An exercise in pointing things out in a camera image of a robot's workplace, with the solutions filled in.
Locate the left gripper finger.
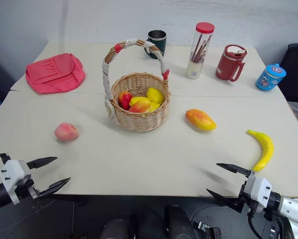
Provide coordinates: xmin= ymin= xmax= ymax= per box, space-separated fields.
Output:
xmin=26 ymin=156 xmax=58 ymax=170
xmin=37 ymin=177 xmax=72 ymax=199

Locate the black chair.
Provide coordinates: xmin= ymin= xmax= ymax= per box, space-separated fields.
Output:
xmin=278 ymin=42 xmax=298 ymax=103

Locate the mango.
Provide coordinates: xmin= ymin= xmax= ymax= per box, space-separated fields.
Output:
xmin=185 ymin=109 xmax=217 ymax=132
xmin=129 ymin=101 xmax=151 ymax=114

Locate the red lidded mug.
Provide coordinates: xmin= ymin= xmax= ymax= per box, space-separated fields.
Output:
xmin=215 ymin=44 xmax=247 ymax=83

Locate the dark green steel mug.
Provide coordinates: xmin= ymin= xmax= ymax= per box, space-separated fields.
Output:
xmin=144 ymin=30 xmax=167 ymax=60

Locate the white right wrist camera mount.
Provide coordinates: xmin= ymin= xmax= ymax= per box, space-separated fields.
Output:
xmin=243 ymin=171 xmax=273 ymax=209

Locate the red fabric pouch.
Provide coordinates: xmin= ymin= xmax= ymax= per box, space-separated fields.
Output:
xmin=25 ymin=52 xmax=86 ymax=95

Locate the wicker basket with handle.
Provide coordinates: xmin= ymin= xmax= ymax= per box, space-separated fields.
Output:
xmin=102 ymin=37 xmax=171 ymax=132

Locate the yellow banana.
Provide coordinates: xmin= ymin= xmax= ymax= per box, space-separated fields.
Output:
xmin=246 ymin=129 xmax=275 ymax=172

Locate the clear pencil tube red lid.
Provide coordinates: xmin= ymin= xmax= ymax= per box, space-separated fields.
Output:
xmin=185 ymin=22 xmax=215 ymax=80

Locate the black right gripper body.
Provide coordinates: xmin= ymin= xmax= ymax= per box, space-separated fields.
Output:
xmin=234 ymin=174 xmax=255 ymax=215

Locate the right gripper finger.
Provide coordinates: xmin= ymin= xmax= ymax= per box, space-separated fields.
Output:
xmin=206 ymin=188 xmax=242 ymax=208
xmin=216 ymin=163 xmax=252 ymax=178

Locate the red orange apple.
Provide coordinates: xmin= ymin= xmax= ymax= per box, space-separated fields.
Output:
xmin=118 ymin=91 xmax=134 ymax=111

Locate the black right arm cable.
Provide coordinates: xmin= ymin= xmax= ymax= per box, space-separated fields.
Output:
xmin=247 ymin=211 xmax=266 ymax=239

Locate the blue shield print cup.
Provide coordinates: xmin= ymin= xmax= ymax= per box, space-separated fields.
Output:
xmin=255 ymin=63 xmax=287 ymax=92

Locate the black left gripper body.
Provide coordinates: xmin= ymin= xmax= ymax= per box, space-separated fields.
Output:
xmin=14 ymin=175 xmax=43 ymax=208

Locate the yellow lemon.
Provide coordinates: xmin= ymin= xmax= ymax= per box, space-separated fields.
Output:
xmin=146 ymin=87 xmax=165 ymax=104

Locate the dark rounded shape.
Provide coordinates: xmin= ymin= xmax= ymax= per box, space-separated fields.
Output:
xmin=164 ymin=204 xmax=192 ymax=239
xmin=98 ymin=218 xmax=130 ymax=239

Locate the peach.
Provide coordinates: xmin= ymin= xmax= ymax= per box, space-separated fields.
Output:
xmin=54 ymin=122 xmax=79 ymax=142

